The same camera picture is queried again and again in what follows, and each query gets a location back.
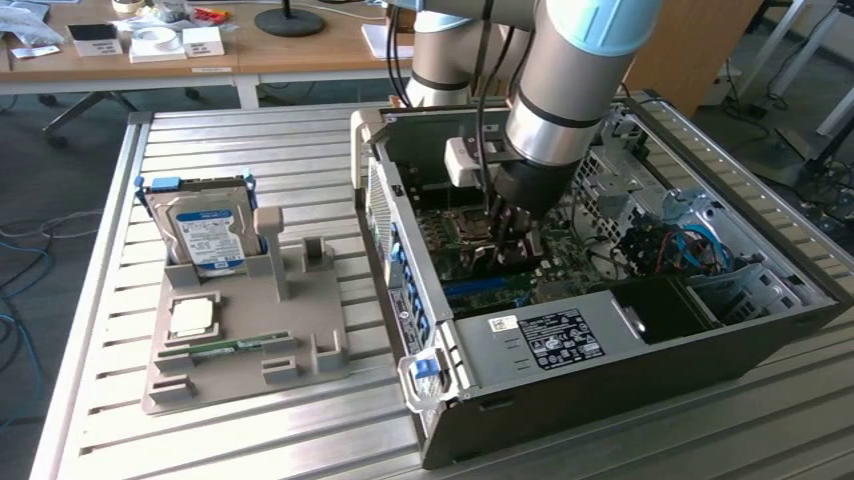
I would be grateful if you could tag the white tape roll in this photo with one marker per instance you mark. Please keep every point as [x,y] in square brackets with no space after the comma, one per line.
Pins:
[170,44]

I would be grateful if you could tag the white card red print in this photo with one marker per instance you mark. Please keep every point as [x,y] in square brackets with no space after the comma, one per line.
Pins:
[37,51]

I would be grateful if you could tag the black graphics card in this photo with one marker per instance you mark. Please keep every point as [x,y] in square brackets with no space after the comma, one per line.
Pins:
[481,260]

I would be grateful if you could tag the grey power supply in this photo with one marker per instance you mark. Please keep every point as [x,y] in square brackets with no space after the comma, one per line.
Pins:
[488,350]

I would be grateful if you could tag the white labelled box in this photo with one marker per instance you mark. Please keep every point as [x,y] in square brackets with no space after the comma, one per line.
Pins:
[204,37]

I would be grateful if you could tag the grey drive caddy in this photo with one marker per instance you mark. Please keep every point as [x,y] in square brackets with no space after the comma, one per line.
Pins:
[755,295]

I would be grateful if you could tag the blue case latch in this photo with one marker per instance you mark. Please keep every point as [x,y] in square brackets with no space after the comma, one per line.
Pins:
[424,371]

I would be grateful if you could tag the white box black top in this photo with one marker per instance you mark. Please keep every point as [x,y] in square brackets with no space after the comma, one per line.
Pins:
[97,45]

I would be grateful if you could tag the red orange small item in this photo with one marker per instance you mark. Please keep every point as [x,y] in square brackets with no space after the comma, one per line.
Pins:
[210,15]

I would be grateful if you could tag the hard disk with blue caddy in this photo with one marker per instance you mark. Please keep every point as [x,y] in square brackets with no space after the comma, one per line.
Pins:
[201,235]

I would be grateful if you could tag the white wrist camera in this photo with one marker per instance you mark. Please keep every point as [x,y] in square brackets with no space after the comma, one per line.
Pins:
[461,160]

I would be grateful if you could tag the green RAM stick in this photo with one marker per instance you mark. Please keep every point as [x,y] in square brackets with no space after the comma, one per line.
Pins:
[214,348]

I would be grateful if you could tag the black castor frame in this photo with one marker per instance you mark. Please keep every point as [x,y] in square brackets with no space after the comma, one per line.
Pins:
[74,112]

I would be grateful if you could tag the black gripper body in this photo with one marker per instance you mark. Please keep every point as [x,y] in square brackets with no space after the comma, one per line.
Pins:
[537,190]

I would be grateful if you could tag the green motherboard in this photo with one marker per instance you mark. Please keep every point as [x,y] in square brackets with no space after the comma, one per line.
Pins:
[575,260]

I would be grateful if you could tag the grey parts rack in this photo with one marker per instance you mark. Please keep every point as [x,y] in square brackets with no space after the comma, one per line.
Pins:
[254,320]

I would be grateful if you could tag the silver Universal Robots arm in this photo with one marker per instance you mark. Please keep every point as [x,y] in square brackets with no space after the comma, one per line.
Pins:
[568,75]

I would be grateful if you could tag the clear plastic bag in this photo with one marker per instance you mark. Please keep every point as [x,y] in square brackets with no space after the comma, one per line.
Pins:
[27,27]

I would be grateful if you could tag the white paper stack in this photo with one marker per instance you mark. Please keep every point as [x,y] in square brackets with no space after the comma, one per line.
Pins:
[377,45]

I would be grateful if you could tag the beige tape roll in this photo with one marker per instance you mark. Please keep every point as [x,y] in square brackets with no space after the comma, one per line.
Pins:
[128,10]

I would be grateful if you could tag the black round lamp base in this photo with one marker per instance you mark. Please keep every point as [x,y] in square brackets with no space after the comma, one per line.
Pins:
[290,24]

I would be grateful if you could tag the white floor box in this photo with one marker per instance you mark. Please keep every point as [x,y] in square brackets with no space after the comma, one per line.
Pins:
[727,87]

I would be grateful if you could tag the silver CPU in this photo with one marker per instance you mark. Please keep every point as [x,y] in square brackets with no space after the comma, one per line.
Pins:
[190,317]

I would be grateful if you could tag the silver disk bay cage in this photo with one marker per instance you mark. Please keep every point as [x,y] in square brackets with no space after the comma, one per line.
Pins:
[604,205]

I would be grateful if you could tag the flat white box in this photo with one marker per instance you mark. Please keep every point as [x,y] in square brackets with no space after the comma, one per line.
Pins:
[157,56]

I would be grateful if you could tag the CPU socket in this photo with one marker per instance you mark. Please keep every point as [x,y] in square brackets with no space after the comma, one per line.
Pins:
[468,225]

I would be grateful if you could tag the open black PC case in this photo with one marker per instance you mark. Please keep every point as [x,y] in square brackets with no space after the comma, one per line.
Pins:
[601,400]

